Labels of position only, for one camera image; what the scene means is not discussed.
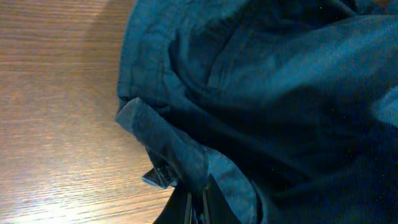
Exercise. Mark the navy blue shorts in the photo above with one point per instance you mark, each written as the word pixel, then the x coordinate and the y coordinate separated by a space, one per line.
pixel 290 105

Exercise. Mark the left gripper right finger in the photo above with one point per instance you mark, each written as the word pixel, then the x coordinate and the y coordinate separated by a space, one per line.
pixel 215 207

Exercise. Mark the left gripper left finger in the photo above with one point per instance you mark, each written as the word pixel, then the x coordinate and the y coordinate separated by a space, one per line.
pixel 177 208

